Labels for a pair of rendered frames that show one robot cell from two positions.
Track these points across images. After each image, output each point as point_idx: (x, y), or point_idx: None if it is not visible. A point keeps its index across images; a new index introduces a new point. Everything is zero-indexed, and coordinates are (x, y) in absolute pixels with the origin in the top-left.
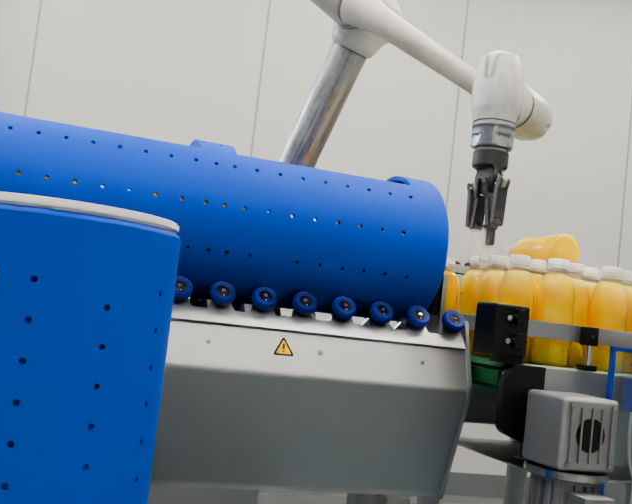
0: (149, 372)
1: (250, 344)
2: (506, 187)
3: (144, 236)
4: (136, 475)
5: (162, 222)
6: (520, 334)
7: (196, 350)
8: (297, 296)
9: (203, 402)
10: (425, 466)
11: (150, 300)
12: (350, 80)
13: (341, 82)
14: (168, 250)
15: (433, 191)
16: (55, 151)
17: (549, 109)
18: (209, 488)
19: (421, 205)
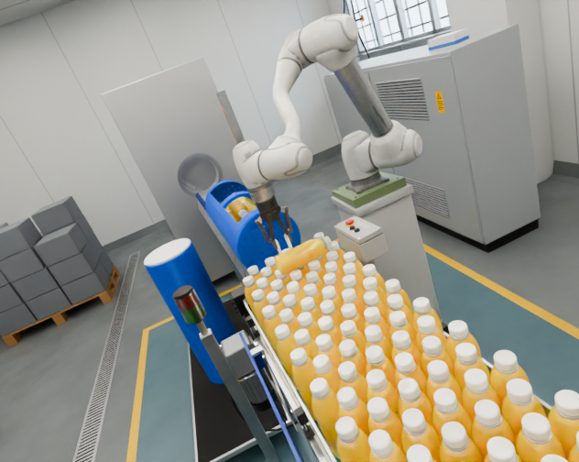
0: (168, 291)
1: (242, 269)
2: (258, 225)
3: (149, 269)
4: (177, 308)
5: (152, 265)
6: (234, 307)
7: (238, 267)
8: None
9: None
10: None
11: (158, 280)
12: (345, 84)
13: (344, 87)
14: (157, 269)
15: (239, 228)
16: (209, 208)
17: (278, 162)
18: None
19: (234, 236)
